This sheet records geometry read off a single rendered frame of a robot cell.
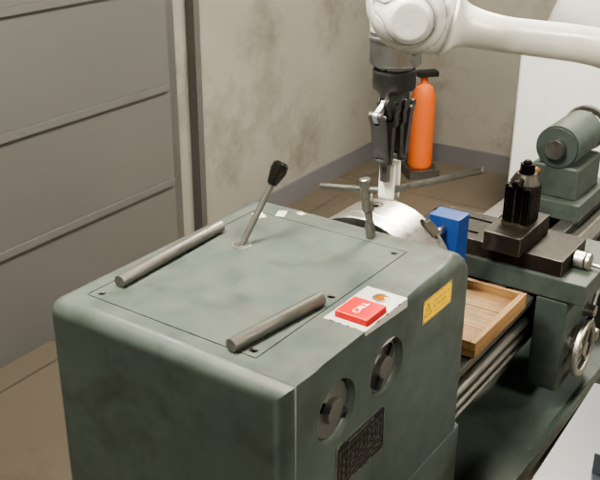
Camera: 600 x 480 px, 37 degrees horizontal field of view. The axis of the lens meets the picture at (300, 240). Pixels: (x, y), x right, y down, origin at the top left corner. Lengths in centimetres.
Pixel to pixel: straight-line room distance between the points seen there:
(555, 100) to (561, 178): 199
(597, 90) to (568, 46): 327
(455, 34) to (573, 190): 157
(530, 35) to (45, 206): 263
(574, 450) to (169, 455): 95
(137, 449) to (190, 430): 14
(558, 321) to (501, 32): 116
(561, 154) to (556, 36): 137
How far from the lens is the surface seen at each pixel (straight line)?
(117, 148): 399
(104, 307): 147
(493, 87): 580
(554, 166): 289
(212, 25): 446
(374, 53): 154
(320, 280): 153
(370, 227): 168
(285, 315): 138
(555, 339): 245
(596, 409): 221
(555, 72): 484
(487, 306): 228
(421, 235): 185
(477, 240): 243
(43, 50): 364
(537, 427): 248
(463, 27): 139
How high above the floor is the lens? 193
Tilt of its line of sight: 24 degrees down
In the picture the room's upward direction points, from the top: straight up
